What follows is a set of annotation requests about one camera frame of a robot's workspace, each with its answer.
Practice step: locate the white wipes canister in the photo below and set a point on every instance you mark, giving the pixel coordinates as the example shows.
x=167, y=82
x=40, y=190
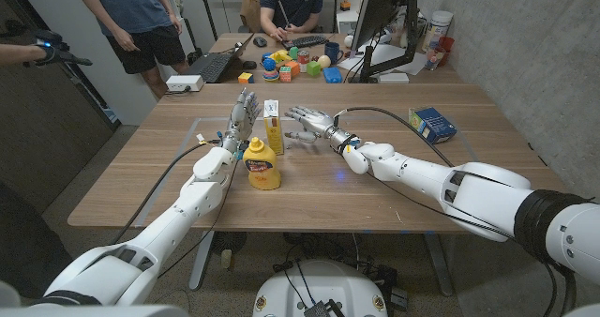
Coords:
x=437, y=28

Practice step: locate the white paper sheets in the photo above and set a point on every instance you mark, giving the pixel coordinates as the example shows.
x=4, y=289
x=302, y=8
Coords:
x=389, y=54

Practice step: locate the black oval mouse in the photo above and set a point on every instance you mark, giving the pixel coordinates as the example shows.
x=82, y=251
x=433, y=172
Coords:
x=249, y=65

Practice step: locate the clear glass cup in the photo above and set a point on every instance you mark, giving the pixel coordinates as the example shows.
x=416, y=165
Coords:
x=432, y=59

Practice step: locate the seated person dark polo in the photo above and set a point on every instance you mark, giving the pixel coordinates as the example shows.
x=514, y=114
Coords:
x=293, y=3

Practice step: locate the dark blue mug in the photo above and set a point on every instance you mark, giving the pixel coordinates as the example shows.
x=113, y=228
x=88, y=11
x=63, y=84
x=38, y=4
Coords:
x=333, y=53

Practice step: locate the green cube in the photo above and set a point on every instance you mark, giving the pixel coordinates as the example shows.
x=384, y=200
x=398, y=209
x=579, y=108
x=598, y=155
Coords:
x=313, y=68

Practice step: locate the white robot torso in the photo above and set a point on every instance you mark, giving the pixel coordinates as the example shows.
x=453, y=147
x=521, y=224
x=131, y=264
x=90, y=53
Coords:
x=321, y=286

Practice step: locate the black floor fan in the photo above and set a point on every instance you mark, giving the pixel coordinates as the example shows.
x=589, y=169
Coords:
x=229, y=242

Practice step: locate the blue ball stacking toy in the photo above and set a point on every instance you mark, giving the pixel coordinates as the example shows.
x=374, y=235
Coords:
x=270, y=68

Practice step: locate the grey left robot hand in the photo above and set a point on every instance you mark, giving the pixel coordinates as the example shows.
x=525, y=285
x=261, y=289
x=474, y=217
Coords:
x=240, y=120

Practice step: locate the yellow blue puzzle cube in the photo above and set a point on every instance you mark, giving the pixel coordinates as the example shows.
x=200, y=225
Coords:
x=245, y=78

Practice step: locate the yellow mustard bottle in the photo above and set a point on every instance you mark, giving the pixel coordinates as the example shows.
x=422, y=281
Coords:
x=261, y=167

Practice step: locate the red labelled tin can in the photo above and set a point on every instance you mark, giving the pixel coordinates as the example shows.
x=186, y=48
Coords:
x=303, y=60

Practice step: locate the teleoperator bare forearm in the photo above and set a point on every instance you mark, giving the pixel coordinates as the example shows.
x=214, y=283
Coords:
x=19, y=53

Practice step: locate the orange cube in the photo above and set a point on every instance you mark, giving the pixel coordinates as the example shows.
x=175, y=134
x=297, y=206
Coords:
x=294, y=68

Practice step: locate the standing person blue shirt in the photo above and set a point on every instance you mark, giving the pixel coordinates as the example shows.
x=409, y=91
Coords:
x=131, y=12

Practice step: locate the grey table leg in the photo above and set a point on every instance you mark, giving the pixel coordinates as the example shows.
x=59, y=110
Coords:
x=201, y=261
x=438, y=265

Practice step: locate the white flat box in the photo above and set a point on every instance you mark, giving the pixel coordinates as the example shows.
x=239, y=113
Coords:
x=393, y=78

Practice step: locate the green cup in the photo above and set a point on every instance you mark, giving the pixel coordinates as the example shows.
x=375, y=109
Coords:
x=294, y=52

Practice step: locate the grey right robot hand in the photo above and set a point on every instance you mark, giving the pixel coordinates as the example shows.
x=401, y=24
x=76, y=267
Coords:
x=319, y=122

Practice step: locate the multicolour puzzle cube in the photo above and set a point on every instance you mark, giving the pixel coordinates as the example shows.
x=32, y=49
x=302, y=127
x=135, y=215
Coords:
x=285, y=74

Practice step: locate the yellow carton box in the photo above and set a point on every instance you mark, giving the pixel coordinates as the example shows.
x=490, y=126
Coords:
x=273, y=127

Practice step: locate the black laptop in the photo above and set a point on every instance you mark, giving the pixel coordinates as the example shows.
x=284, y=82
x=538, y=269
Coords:
x=213, y=64

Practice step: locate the wooden back desk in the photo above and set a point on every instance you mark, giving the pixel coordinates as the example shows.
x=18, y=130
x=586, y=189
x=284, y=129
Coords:
x=436, y=77

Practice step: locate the blue cardboard box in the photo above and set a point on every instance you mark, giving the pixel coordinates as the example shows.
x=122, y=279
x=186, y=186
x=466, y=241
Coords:
x=433, y=125

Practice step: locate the white power strip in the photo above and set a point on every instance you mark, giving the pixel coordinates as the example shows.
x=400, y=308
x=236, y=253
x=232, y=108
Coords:
x=184, y=82

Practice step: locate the black computer mouse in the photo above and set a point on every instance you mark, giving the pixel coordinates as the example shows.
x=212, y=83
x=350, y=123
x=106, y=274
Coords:
x=260, y=41

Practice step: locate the red cup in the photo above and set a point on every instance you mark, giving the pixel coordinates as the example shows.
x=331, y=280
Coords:
x=446, y=45

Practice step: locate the blue rectangular block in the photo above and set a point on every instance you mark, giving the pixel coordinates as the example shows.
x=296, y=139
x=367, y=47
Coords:
x=332, y=75

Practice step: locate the white small cabinet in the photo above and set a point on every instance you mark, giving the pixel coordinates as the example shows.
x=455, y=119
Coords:
x=346, y=22

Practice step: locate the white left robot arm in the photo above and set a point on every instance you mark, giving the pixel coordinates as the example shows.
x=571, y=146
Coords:
x=173, y=218

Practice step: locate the cream ball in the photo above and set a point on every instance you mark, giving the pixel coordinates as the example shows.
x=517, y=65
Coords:
x=324, y=62

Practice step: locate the black computer monitor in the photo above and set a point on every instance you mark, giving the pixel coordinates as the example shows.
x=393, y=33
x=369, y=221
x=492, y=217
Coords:
x=377, y=7

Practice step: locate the brown office chair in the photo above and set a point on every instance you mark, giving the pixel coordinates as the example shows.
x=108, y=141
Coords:
x=252, y=5

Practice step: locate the black keyboard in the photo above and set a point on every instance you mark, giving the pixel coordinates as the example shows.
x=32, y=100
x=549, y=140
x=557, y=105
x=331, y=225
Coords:
x=307, y=41

